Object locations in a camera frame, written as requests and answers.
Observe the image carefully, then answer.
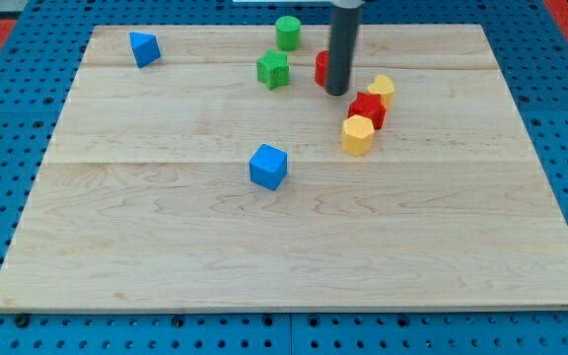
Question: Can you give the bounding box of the red cylinder block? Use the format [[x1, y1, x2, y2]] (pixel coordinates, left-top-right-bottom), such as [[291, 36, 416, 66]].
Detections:
[[314, 49, 329, 87]]

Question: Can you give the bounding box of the light wooden board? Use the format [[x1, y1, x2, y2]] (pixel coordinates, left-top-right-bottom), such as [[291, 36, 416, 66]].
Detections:
[[0, 25, 568, 314]]

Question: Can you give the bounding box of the blue cube block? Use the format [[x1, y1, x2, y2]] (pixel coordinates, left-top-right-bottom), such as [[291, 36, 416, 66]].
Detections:
[[248, 144, 288, 190]]

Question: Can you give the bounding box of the yellow hexagon block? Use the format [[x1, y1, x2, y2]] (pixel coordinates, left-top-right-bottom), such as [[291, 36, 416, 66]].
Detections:
[[340, 114, 375, 156]]

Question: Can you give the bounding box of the green star block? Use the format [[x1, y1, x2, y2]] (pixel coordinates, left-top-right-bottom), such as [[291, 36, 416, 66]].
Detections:
[[256, 50, 290, 90]]

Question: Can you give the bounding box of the red star block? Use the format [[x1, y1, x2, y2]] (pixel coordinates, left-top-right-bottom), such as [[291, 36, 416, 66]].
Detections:
[[347, 92, 387, 130]]

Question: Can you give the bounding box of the yellow heart block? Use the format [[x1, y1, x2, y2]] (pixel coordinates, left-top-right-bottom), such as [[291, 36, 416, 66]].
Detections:
[[367, 75, 395, 109]]

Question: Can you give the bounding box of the green cylinder block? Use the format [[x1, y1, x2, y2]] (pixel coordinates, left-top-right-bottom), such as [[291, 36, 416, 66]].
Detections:
[[275, 16, 302, 51]]

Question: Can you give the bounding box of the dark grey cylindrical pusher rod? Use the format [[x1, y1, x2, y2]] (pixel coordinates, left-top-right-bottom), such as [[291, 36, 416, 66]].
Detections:
[[324, 0, 365, 96]]

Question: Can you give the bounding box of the blue triangular prism block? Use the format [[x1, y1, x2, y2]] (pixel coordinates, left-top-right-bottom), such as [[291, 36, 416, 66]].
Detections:
[[129, 32, 161, 68]]

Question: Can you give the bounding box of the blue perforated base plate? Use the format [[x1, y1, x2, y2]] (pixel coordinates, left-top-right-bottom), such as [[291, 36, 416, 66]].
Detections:
[[0, 1, 568, 354]]

